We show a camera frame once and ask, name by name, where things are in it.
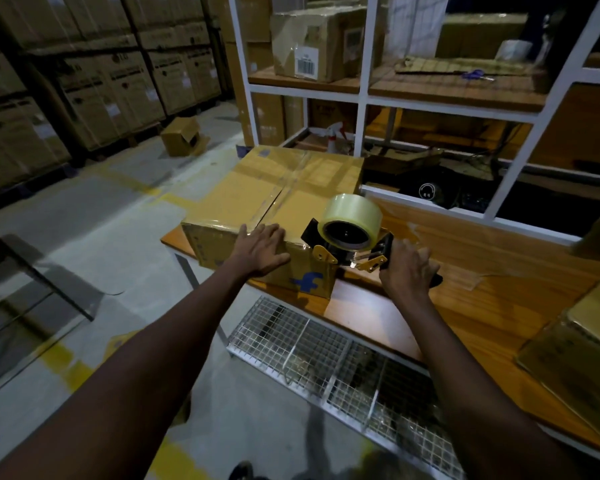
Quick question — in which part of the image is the person's right hand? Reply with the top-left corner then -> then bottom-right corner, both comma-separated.
379,239 -> 441,308

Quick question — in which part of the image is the person's left hand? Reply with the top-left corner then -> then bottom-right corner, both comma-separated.
225,223 -> 292,281

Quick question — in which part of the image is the yellow cardboard box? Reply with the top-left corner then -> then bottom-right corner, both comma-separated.
181,144 -> 365,299
102,329 -> 191,428

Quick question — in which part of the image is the clear packing tape roll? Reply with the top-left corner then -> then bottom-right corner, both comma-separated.
317,193 -> 383,251

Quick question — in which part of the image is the yellow-brown cardboard box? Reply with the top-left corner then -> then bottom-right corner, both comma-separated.
515,268 -> 600,453

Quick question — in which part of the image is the person's right forearm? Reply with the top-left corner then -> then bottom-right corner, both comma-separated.
399,299 -> 581,480

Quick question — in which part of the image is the person's left forearm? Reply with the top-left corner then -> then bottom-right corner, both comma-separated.
0,267 -> 246,480

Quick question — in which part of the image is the tall labelled cardboard box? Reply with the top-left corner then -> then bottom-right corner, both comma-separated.
223,42 -> 287,148

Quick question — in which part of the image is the small box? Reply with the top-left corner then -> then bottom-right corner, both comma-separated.
159,117 -> 212,158

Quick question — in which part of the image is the tall plain cardboard box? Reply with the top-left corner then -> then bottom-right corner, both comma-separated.
282,94 -> 306,141

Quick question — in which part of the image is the printed brown cardboard box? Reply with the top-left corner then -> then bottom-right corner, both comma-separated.
307,99 -> 359,133

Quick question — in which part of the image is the flattened cardboard sheet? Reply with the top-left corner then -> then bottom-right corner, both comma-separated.
393,55 -> 529,77

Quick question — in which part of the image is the taped box with barcode label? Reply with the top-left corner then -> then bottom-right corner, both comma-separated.
269,5 -> 386,84

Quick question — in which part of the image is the wide brown cardboard box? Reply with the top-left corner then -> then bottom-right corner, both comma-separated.
207,0 -> 273,44

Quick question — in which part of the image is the orange wooden table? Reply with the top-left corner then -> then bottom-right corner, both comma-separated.
159,194 -> 600,458

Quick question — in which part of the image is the black round-logo device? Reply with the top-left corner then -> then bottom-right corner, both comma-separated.
409,169 -> 456,208

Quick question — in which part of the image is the white spray bottle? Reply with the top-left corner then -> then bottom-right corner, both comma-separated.
325,122 -> 349,155

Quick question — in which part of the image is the dark-legged table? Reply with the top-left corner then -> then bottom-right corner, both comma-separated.
0,217 -> 106,395

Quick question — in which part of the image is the wooden shelf board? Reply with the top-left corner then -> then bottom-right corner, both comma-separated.
248,62 -> 549,113

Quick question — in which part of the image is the large brown background carton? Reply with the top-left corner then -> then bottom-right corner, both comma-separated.
435,13 -> 529,61

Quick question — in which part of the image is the white wire mesh shelf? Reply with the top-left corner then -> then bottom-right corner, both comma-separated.
226,296 -> 466,480

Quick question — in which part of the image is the white metal shelf frame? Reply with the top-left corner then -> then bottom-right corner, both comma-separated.
227,0 -> 600,245

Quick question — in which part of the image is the wall of stacked cartons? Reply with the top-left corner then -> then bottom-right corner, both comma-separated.
0,0 -> 231,195

